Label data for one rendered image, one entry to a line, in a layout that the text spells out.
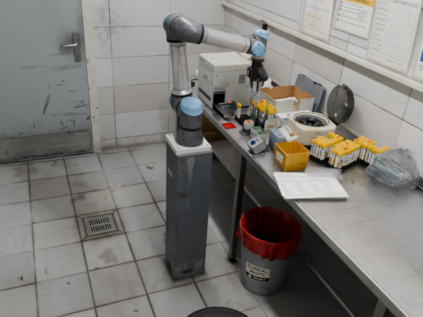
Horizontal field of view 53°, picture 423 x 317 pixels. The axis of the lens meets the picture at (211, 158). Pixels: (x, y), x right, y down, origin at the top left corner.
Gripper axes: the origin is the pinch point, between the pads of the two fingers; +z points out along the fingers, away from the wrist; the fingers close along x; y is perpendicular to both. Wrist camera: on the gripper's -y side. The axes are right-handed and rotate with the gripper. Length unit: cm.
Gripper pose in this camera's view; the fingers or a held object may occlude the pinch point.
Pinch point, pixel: (255, 93)
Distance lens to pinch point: 250.6
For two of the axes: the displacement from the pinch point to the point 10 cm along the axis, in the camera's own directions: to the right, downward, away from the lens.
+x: -9.2, 1.4, -3.7
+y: -3.9, -4.6, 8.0
